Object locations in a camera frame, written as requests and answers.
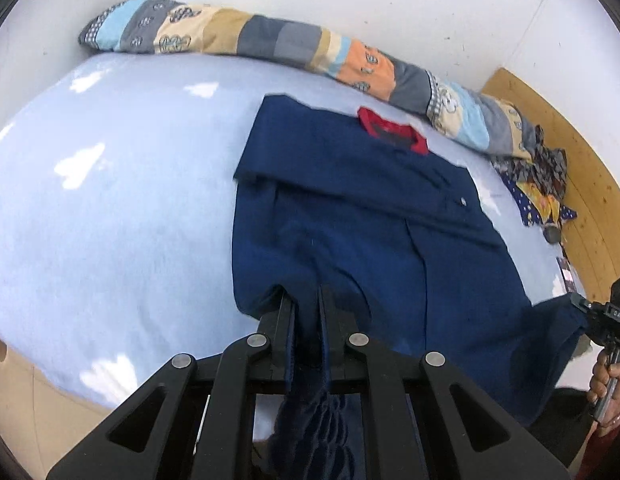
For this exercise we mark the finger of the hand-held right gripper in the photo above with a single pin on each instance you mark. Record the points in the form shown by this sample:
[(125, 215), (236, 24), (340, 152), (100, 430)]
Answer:
[(584, 305)]

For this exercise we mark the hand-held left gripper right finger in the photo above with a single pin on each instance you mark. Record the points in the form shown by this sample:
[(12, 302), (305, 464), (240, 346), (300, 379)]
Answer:
[(332, 340)]

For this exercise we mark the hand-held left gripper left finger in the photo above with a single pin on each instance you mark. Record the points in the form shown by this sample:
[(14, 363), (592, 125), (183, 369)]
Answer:
[(282, 340)]

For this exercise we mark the navy work jacket red collar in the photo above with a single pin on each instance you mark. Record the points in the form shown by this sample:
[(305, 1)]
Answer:
[(365, 220)]

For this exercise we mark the person's right hand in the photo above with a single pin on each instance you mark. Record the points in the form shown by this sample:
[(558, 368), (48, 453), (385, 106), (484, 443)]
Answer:
[(602, 385)]

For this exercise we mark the small patterned packet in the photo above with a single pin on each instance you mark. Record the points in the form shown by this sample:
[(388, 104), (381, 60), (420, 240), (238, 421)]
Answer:
[(565, 272)]

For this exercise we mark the small grey object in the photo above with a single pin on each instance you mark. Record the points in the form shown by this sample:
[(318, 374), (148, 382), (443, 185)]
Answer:
[(552, 234)]

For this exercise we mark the navy yellow starred cloth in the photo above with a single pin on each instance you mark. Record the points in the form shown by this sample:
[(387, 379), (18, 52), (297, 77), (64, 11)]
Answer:
[(537, 205)]

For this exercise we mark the wooden headboard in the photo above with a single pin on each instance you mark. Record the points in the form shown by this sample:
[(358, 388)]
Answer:
[(589, 185)]

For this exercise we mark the grey geometric patterned cloth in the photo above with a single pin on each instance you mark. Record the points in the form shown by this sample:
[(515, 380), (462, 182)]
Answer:
[(544, 162)]

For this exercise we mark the light blue cloud bed sheet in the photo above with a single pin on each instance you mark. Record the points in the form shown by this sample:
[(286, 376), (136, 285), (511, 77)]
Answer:
[(115, 210)]

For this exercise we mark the rolled patchwork quilt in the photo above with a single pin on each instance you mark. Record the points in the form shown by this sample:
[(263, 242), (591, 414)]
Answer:
[(270, 35)]

